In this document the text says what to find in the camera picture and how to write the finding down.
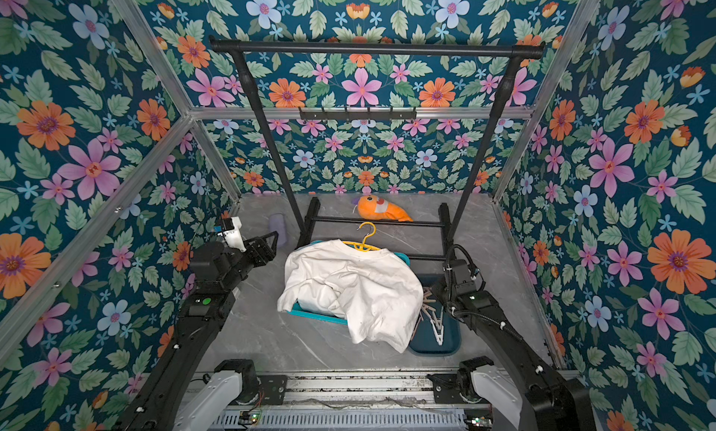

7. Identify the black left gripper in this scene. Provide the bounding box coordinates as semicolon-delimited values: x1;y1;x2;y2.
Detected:
218;231;278;294

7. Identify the white t-shirt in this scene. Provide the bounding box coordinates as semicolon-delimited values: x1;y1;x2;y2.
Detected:
277;240;423;353

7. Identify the yellow plastic hanger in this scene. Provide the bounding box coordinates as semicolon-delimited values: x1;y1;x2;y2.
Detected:
342;221;380;252

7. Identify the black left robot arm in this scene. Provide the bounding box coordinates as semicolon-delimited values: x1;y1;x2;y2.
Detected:
113;231;279;430

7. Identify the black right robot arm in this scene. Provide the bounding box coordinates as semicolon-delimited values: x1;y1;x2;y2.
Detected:
431;244;598;430

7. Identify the teal basket under shirt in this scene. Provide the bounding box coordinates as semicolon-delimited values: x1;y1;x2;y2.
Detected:
289;241;380;326

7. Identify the grey purple cylinder roller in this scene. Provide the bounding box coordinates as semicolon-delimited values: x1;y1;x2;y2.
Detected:
268;214;287;247

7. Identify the black clothes rack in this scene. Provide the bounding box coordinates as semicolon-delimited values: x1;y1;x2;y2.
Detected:
208;37;546;264

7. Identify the dark teal clothespin tray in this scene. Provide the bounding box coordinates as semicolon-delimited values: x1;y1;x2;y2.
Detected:
408;274;462;357

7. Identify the orange plush fish toy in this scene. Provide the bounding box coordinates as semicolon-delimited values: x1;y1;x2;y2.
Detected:
352;195;413;222

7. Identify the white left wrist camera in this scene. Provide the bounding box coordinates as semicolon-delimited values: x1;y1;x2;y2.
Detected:
214;215;246;252

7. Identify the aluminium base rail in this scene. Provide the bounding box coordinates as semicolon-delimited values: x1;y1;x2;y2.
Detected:
183;368;588;431

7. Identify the black wall hook rail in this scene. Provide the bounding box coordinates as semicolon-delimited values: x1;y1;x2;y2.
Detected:
298;107;418;121

